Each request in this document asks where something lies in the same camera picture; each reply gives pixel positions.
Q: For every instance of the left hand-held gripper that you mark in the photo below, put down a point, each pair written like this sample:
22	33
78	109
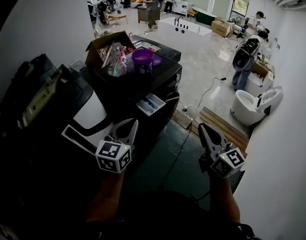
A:
110	150

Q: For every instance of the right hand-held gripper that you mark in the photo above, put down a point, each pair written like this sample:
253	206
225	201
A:
230	159

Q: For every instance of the white detergent drawer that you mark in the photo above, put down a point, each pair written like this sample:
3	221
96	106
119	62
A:
156	101

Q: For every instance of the white powder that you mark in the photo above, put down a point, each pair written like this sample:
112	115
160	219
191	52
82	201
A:
143	57

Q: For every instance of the person's right forearm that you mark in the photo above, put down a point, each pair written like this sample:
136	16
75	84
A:
223	199

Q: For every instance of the person's left forearm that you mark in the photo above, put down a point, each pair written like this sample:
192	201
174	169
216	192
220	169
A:
106	196

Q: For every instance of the pink detergent refill pouch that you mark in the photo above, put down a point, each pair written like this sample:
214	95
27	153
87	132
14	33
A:
118	66

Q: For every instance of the wooden slat platform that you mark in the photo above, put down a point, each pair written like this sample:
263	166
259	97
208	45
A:
218	124

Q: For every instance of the white toilet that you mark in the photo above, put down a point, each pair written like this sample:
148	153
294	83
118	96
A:
245	109

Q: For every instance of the black washing machine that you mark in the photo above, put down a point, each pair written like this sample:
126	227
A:
143	84

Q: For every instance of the purple plastic tub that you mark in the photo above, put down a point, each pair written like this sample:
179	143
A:
142	65

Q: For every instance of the white ceramic fixture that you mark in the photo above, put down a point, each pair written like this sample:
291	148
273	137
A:
254	86

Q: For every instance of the purple plastic lid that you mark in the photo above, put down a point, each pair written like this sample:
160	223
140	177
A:
157	60

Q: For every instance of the silver metal tube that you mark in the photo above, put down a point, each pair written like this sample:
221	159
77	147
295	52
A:
108	55

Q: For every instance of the small white appliance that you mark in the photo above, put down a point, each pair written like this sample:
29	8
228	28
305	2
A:
78	66

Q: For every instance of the open brown cardboard box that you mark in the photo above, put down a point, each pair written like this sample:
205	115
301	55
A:
95	51

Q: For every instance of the black marble sink cabinet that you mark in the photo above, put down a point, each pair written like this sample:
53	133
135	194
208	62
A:
168	55

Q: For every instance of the pink plastic jug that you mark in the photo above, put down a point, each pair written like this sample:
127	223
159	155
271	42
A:
130	37

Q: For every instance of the white bathtub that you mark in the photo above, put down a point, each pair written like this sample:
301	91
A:
185	37

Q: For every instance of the closed cardboard box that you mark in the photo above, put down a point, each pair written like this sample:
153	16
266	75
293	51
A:
220	28

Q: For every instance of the dark grey appliance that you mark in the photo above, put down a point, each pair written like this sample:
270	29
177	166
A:
35	66

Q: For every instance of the light wooden coffee table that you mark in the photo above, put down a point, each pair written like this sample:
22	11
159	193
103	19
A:
118	16

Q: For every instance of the brown wooden desk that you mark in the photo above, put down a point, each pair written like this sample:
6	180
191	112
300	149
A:
144	15

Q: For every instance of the green bathtub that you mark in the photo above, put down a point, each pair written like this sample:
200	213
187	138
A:
205	17

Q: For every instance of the black bathtub faucet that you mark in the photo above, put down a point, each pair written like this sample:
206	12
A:
180	20

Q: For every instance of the black office chair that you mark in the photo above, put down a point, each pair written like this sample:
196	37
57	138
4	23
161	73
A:
126	0

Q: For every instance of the window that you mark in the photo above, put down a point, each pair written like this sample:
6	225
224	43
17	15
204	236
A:
239	10

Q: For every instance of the white cabinet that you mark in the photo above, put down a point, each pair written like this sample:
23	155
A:
183	9

